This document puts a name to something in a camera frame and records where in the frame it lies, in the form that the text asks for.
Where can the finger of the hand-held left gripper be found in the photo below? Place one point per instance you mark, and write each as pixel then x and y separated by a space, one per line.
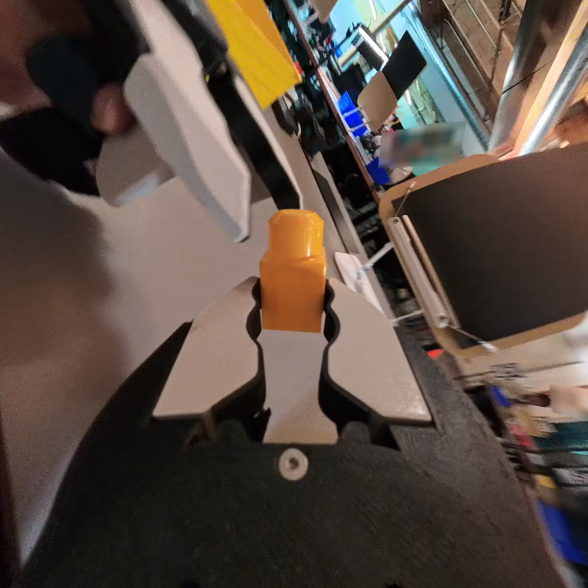
pixel 257 147
pixel 193 138

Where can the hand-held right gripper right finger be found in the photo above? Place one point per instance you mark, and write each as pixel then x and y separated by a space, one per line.
pixel 372 363

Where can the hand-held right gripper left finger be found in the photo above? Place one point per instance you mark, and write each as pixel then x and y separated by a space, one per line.
pixel 216 358

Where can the yellow storage bin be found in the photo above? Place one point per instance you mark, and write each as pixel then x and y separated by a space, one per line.
pixel 257 46

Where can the yellow toy block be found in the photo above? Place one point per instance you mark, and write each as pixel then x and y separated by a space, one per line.
pixel 294 285

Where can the black desk mat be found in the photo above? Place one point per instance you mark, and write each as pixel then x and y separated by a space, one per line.
pixel 335 206

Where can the grey desk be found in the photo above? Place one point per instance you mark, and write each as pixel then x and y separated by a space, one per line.
pixel 69 275

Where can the person's left hand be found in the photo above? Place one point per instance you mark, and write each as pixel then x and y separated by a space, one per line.
pixel 110 110

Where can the white tablet stand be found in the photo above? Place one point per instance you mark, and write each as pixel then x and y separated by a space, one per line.
pixel 356 271

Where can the blue storage bin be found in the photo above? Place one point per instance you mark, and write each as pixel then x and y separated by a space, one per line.
pixel 351 110

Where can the small cardboard panel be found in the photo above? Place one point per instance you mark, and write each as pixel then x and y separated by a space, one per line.
pixel 399 69

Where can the metal pipes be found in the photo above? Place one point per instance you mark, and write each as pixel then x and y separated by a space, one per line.
pixel 528 69

